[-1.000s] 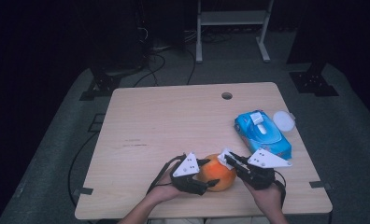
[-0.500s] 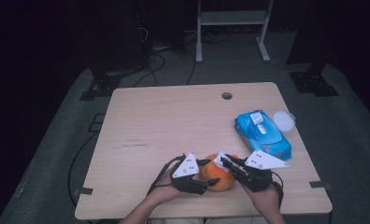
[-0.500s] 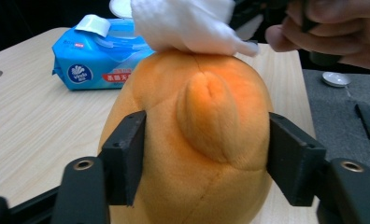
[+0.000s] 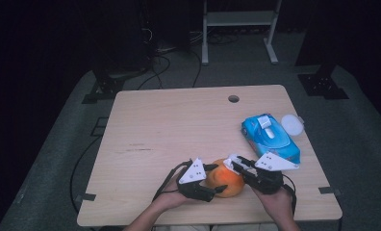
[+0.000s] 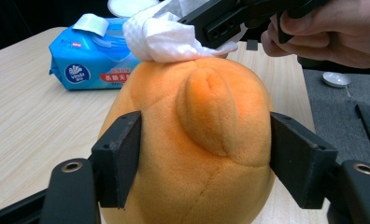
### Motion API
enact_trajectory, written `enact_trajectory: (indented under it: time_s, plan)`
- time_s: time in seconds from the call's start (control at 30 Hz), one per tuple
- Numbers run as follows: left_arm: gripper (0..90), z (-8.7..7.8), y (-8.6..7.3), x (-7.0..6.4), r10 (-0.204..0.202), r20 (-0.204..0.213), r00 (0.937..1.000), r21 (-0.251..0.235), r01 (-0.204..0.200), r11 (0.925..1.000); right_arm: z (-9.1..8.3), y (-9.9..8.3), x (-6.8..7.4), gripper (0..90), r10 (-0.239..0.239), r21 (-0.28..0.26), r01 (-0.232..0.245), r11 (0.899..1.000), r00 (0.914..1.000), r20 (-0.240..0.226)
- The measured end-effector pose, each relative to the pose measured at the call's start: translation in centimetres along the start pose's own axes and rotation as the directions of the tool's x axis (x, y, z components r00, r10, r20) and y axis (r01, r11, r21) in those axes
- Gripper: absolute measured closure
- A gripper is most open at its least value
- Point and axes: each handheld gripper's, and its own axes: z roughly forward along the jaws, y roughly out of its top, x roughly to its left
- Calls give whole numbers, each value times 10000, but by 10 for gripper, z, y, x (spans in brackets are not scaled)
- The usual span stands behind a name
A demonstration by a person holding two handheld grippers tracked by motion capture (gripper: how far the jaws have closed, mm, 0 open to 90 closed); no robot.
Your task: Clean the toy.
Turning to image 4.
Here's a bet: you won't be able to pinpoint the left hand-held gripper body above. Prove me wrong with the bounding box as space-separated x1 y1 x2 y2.
175 157 217 203

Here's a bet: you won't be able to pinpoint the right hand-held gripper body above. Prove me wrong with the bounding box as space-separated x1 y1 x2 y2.
241 151 300 195

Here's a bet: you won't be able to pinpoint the orange plush toy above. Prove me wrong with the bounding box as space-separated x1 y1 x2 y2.
205 158 246 199

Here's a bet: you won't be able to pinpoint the white wet wipe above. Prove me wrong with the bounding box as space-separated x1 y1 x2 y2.
222 153 244 176

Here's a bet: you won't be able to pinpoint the blue wet wipes pack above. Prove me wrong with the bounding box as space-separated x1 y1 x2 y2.
241 113 302 166

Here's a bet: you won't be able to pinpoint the person's left hand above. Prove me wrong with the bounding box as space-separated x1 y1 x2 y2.
152 178 193 214

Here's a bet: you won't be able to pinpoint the person's right hand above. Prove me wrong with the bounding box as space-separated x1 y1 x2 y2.
251 186 296 226

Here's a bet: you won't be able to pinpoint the person's light trousers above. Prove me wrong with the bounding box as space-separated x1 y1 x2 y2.
153 224 278 231

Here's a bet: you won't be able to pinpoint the white oval lid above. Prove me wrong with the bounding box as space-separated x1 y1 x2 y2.
280 113 305 137

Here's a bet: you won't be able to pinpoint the black stand base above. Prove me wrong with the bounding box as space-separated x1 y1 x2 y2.
81 67 148 105
294 62 350 101

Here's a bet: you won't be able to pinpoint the white metal stand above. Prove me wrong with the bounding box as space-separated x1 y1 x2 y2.
201 0 283 66

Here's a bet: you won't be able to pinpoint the right hand-held gripper cable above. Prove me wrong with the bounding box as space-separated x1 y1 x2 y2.
280 173 298 215

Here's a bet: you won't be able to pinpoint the black floor frame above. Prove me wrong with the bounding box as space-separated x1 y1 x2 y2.
89 116 111 138

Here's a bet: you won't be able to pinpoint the thin black floor cable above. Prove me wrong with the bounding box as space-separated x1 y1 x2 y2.
69 136 102 215

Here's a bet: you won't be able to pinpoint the black cable bundle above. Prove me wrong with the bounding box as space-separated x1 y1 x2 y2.
207 31 241 46

